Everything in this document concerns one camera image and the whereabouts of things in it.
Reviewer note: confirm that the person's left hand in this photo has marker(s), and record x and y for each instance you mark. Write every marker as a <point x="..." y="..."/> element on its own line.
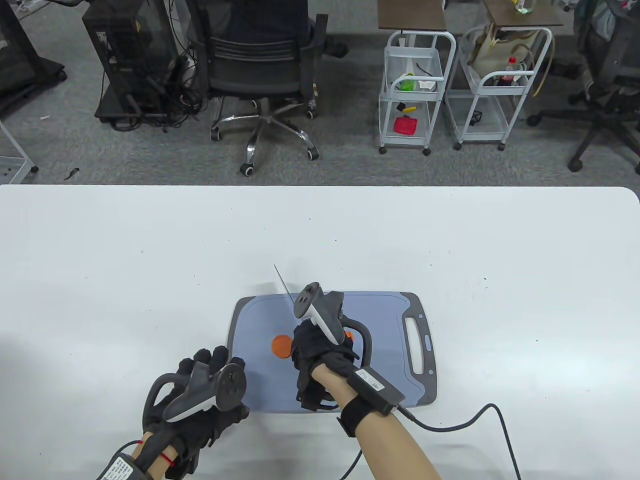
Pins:
<point x="205" y="432"/>

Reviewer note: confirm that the person's right hand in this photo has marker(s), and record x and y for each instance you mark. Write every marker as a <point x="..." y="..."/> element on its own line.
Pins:
<point x="310" y="350"/>

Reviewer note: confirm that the orange plasticine disc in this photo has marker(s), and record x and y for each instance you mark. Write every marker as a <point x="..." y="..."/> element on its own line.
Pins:
<point x="348" y="336"/>
<point x="281" y="347"/>

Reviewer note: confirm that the blue grey cutting board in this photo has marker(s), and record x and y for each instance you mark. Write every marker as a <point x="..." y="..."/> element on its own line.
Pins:
<point x="270" y="390"/>

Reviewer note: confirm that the black kitchen knife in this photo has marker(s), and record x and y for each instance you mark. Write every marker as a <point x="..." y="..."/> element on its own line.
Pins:
<point x="286" y="287"/>

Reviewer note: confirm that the person's left forearm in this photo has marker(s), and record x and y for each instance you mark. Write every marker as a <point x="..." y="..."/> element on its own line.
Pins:
<point x="162" y="462"/>

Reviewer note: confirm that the person's right forearm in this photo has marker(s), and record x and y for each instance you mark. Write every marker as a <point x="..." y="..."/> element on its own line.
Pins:
<point x="390" y="450"/>

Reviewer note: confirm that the grey white right controller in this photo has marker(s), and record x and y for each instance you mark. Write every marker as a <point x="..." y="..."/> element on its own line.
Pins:
<point x="327" y="320"/>

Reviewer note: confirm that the grey white controller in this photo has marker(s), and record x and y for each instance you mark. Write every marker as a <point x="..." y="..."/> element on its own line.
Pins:
<point x="327" y="320"/>
<point x="190" y="395"/>

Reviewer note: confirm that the grey white left controller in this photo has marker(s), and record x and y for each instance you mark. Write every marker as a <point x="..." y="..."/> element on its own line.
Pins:
<point x="190" y="395"/>

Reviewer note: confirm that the white rolling cart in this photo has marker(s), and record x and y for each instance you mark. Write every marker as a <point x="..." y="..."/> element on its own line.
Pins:
<point x="417" y="145"/>
<point x="480" y="139"/>

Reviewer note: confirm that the red pouch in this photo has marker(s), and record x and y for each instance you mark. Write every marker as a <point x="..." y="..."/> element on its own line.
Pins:
<point x="405" y="125"/>

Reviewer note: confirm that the yellow black tool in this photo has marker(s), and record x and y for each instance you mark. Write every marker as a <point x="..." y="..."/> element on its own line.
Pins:
<point x="409" y="109"/>

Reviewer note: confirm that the black office chair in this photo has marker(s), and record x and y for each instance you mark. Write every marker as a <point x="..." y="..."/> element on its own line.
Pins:
<point x="602" y="117"/>
<point x="255" y="75"/>

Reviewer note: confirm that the green packet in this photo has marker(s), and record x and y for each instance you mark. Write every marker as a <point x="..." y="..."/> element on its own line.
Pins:
<point x="407" y="85"/>

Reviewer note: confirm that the small white box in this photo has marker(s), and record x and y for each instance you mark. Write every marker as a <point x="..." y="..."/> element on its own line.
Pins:
<point x="426" y="85"/>

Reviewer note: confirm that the black floor scrap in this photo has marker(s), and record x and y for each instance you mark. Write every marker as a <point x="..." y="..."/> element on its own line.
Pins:
<point x="72" y="174"/>

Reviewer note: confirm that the red capped soda bottle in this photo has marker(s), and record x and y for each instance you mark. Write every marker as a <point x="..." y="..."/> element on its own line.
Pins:
<point x="511" y="72"/>

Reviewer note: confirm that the beige bag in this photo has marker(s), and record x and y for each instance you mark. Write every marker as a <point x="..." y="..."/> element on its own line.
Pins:
<point x="490" y="55"/>

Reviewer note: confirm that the brown wooden desk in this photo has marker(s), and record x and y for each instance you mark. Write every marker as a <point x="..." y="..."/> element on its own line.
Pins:
<point x="540" y="17"/>
<point x="410" y="15"/>

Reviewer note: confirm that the black computer tower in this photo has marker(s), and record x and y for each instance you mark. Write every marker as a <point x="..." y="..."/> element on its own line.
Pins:
<point x="125" y="50"/>

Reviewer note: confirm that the black rolling stand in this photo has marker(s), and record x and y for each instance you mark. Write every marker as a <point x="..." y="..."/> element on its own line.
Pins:
<point x="20" y="70"/>

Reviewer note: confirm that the yellow green bottle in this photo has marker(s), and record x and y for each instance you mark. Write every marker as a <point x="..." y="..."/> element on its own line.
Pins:
<point x="522" y="6"/>

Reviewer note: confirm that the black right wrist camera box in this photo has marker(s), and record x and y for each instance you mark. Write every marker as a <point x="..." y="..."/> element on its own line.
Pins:
<point x="375" y="390"/>

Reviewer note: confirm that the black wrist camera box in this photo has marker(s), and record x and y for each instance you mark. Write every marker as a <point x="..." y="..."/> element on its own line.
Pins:
<point x="375" y="390"/>
<point x="120" y="469"/>

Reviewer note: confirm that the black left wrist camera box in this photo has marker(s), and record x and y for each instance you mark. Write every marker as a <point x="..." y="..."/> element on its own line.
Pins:
<point x="120" y="469"/>

